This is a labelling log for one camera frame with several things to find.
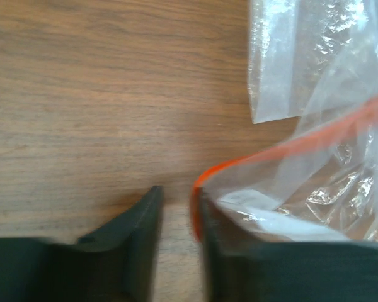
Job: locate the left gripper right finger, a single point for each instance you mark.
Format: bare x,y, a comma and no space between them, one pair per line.
238,266

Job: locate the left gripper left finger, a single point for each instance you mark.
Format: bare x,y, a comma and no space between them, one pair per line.
112,263

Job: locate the clear bag orange zipper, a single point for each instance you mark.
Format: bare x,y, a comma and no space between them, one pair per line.
319,185

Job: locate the clear bag white dots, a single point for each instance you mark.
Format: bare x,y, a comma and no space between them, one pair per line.
307,57

